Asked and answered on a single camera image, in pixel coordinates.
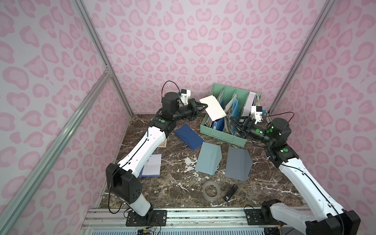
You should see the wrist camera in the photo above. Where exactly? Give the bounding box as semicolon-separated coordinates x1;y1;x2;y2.
179;89;191;105
250;106;266;124

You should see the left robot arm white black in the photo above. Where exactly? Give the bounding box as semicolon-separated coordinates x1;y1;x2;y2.
106;92;208;220

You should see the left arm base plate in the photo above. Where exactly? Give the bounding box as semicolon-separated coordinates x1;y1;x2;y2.
125;210;167;227

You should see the green file organizer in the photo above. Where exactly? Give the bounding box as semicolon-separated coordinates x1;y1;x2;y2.
200;83;261;147

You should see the dark blue envelope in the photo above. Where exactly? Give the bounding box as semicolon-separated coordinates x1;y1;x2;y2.
175;124;204;150

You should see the small black stapler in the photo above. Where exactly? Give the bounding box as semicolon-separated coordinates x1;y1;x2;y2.
223;185;238;202

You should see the clear tape roll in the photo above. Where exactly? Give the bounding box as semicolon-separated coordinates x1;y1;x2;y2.
202;181;221;202

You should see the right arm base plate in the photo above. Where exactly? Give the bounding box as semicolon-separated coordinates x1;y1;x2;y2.
243;207;284;226

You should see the blue folder in organizer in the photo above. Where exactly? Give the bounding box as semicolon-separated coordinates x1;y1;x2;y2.
230;98;240;117

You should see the white letter paper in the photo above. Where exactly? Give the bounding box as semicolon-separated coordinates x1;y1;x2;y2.
140;153;162;177

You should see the light blue envelope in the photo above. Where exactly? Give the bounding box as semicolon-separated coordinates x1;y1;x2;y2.
195;142;222;175

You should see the cream letter paper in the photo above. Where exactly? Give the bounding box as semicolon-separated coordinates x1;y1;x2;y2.
158;139;167;148

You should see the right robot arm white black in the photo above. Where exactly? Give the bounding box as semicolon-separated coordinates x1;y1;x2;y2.
230;116;361;235

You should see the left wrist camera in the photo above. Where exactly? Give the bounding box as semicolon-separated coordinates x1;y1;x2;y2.
179;89;191;105

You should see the aluminium rail front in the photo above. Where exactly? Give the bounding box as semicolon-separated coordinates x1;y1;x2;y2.
79;207;312;231

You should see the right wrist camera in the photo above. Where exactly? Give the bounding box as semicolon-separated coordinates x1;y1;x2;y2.
250;106;266;124

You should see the grey envelope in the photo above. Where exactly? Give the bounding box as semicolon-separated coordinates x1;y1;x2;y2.
225;146;253;181

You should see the beige letter paper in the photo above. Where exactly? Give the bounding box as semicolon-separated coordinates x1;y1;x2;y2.
199;95;226;121

